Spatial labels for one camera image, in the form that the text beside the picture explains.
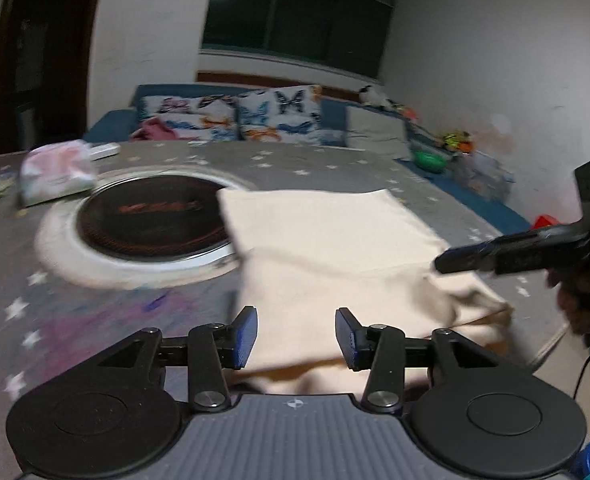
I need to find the green round toy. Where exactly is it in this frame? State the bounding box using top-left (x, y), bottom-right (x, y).
top-left (414, 150), bottom-right (448, 173)

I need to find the person's right hand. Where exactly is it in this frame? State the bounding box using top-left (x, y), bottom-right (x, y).
top-left (547, 265), bottom-right (590, 336)

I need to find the pink and white tissue packet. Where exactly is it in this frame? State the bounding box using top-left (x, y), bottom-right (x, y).
top-left (20, 141), bottom-right (98, 207)

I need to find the clear plastic storage box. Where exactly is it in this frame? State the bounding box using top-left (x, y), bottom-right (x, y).
top-left (452, 152), bottom-right (516, 203)

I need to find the black and white plush toy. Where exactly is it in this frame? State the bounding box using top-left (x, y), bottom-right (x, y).
top-left (359, 85), bottom-right (390, 108)

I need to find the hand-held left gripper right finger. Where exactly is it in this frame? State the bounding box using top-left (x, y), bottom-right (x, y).
top-left (336, 307), bottom-right (480, 409)

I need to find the pink cloth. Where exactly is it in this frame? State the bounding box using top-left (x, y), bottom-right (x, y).
top-left (130, 117), bottom-right (188, 142)

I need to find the square butterfly-print cushion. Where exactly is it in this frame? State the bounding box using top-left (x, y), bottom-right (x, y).
top-left (237, 85), bottom-right (326, 145)

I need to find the black cable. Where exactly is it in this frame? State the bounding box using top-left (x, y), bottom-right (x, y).
top-left (572, 355), bottom-right (590, 401)

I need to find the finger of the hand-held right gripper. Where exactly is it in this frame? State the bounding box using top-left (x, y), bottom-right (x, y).
top-left (434, 225), bottom-right (540, 275)

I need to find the wide butterfly-print cushion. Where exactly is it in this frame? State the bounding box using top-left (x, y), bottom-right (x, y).
top-left (137, 94), bottom-right (240, 142)

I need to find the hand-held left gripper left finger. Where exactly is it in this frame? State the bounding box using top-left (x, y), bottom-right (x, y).
top-left (97, 305), bottom-right (259, 409)

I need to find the dark wooden door frame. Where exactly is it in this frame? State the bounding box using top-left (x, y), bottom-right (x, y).
top-left (0, 0), bottom-right (106, 156)

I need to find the plain grey cushion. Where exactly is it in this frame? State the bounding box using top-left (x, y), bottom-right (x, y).
top-left (346, 105), bottom-right (413, 161)

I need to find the grey star-print table cover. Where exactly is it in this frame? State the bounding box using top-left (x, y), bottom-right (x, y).
top-left (0, 140), bottom-right (570, 411)

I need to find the green-framed window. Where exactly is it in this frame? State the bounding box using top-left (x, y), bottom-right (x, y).
top-left (201, 0), bottom-right (400, 78)

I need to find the blue corner sofa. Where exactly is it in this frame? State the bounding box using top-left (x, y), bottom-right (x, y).
top-left (82, 82), bottom-right (530, 236)

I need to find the cream garment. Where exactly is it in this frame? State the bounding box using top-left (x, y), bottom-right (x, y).
top-left (217, 187), bottom-right (514, 401)

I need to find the built-in induction cooker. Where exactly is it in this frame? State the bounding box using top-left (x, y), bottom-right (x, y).
top-left (37, 170), bottom-right (240, 288)

